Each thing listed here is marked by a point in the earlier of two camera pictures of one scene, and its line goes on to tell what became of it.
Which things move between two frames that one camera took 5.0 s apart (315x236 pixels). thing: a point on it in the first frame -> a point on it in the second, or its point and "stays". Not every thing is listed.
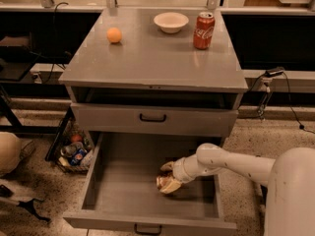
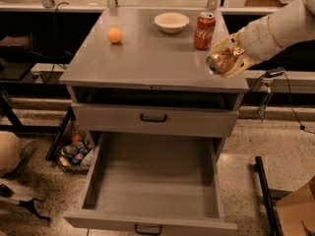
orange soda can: (160, 180) -> (220, 62)
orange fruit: (114, 35) stays
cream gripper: (180, 171) -> (257, 39)
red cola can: (204, 30) stays
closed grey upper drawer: (205, 118) stays
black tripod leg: (28, 204) stays
